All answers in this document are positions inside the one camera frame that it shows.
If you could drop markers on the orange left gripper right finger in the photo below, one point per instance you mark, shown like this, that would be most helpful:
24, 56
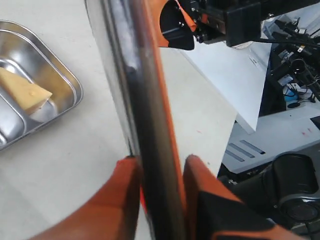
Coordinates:
189, 21

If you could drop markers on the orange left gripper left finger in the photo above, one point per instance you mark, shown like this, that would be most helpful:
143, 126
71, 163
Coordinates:
111, 214

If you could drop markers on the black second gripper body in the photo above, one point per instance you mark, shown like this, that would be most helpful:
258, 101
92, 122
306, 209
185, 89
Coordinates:
233, 21

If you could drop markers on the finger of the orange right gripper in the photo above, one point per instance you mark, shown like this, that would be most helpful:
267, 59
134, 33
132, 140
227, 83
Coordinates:
263, 207

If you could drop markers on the dark transparent box lid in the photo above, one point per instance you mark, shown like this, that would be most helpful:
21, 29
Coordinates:
127, 43

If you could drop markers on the yellow toy cheese wedge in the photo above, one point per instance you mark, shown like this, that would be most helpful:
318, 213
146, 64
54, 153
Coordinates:
29, 96

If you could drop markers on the black second robot arm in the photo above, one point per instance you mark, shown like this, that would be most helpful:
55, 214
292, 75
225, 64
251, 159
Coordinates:
182, 203

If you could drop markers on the white side table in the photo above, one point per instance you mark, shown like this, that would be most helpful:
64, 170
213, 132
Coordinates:
215, 95

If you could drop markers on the stainless steel lunch box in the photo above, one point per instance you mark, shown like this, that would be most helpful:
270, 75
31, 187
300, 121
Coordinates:
24, 54

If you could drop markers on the black equipment with cables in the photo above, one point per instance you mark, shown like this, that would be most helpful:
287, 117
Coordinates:
293, 72

